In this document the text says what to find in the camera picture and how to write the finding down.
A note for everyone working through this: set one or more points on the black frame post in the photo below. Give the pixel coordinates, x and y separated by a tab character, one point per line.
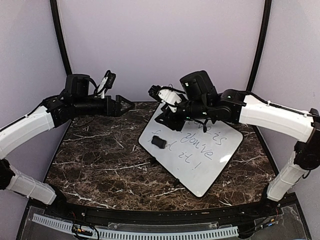
260	44
59	36

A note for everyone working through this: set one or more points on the left black frame post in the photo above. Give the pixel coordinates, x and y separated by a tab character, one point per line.
59	36

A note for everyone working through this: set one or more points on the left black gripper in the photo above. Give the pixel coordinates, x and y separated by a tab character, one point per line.
115	111

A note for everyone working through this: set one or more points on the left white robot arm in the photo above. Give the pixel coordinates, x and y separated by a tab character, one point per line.
73	101

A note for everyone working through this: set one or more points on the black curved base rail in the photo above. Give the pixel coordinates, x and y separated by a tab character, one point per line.
243	215

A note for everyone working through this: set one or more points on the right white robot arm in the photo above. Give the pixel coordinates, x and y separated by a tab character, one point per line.
200	102

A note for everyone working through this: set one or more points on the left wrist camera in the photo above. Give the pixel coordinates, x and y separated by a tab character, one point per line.
105	84

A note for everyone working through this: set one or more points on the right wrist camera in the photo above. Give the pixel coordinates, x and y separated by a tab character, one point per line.
167	95

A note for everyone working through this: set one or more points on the right black frame post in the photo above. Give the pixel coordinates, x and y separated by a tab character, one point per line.
260	44

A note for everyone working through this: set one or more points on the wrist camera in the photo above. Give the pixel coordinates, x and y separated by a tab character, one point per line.
167	95
105	84

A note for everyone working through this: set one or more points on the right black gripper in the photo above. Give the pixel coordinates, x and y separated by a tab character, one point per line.
169	120

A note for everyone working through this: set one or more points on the white whiteboard black frame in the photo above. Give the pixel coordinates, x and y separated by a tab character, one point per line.
193	157

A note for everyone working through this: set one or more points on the red whiteboard eraser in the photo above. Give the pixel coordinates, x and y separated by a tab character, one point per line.
159	142

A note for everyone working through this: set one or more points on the grey slotted cable duct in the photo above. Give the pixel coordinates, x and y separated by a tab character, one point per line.
121	231

